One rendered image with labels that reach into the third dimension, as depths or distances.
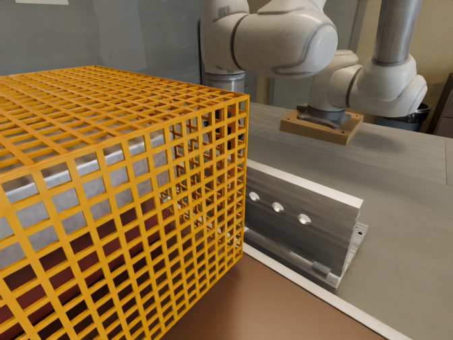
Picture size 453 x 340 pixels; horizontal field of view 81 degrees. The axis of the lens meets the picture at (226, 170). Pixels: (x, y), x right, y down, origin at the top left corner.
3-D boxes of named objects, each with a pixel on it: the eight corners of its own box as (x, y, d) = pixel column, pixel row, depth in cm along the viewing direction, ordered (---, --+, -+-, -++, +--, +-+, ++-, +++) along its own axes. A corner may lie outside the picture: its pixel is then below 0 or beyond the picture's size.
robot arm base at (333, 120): (305, 106, 129) (307, 94, 126) (352, 117, 117) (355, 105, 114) (287, 116, 117) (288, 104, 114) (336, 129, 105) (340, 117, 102)
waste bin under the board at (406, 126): (410, 157, 293) (432, 100, 262) (407, 174, 260) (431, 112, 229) (367, 147, 315) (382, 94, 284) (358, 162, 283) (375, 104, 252)
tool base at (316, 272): (367, 232, 60) (371, 220, 59) (334, 295, 46) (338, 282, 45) (221, 171, 85) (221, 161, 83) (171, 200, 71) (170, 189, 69)
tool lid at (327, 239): (363, 200, 35) (359, 208, 34) (343, 274, 47) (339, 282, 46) (159, 126, 60) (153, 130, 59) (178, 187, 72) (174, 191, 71)
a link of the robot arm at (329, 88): (319, 97, 122) (329, 45, 111) (358, 107, 111) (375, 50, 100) (300, 104, 113) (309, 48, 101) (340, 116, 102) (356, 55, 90)
